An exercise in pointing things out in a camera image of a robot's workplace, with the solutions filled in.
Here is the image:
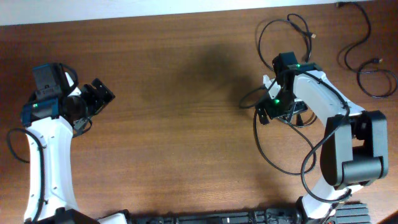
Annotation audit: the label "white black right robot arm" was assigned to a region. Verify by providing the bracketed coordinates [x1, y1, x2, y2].
[254, 52, 389, 223]

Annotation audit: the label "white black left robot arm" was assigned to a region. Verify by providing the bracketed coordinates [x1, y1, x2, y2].
[21, 63, 115, 223]

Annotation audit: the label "black usb cables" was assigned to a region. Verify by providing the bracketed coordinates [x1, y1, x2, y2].
[252, 101, 318, 176]

